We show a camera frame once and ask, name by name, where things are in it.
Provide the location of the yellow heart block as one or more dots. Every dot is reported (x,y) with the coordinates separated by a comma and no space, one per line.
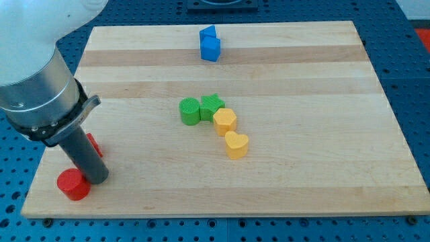
(237,145)

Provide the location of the yellow hexagon block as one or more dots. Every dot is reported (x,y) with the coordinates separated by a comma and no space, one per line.
(224,120)

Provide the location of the blue cube block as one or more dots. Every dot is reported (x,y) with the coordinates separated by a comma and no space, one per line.
(210,48)

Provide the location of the wooden board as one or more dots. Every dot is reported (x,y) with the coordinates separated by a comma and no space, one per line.
(290,121)

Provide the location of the green star block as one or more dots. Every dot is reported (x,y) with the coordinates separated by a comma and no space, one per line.
(209,106)

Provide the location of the blue triangular block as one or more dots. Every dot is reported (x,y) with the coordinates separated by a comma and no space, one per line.
(210,31)

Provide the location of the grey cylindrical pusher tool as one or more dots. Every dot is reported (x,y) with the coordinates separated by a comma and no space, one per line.
(84,156)

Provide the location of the red star block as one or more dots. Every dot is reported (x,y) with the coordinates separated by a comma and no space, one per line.
(94,144)

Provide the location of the green cylinder block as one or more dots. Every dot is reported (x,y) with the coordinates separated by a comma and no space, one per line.
(189,109)

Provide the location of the red cylinder block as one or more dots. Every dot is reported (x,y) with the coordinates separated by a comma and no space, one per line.
(73,184)

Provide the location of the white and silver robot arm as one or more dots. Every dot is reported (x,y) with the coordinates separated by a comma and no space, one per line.
(40,96)

